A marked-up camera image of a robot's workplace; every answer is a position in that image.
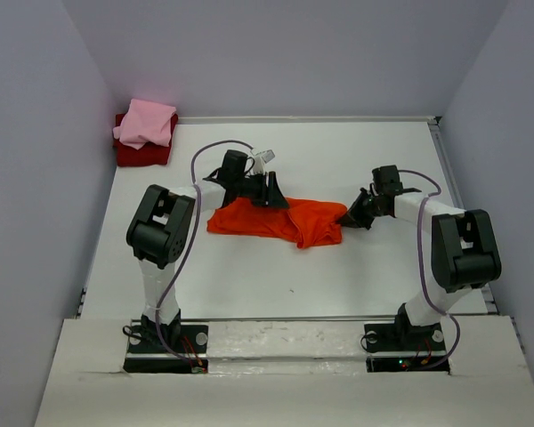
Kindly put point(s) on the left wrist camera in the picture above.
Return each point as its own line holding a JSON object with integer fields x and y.
{"x": 260, "y": 160}

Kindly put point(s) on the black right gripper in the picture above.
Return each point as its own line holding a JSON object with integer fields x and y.
{"x": 354, "y": 218}

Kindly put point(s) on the orange t shirt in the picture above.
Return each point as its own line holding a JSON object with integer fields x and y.
{"x": 306, "y": 223}

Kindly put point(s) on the dark red folded t shirt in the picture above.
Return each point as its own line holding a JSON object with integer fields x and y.
{"x": 149, "y": 154}

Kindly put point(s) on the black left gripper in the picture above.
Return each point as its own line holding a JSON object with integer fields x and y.
{"x": 275, "y": 198}

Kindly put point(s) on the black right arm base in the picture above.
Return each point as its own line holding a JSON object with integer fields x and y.
{"x": 388, "y": 352}

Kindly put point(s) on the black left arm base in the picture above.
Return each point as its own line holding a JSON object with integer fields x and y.
{"x": 145, "y": 355}

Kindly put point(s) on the pink folded t shirt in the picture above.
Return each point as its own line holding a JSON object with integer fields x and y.
{"x": 145, "y": 122}

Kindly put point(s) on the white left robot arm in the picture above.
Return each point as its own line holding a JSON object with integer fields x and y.
{"x": 164, "y": 226}

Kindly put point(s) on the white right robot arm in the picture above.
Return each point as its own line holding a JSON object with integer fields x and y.
{"x": 457, "y": 252}

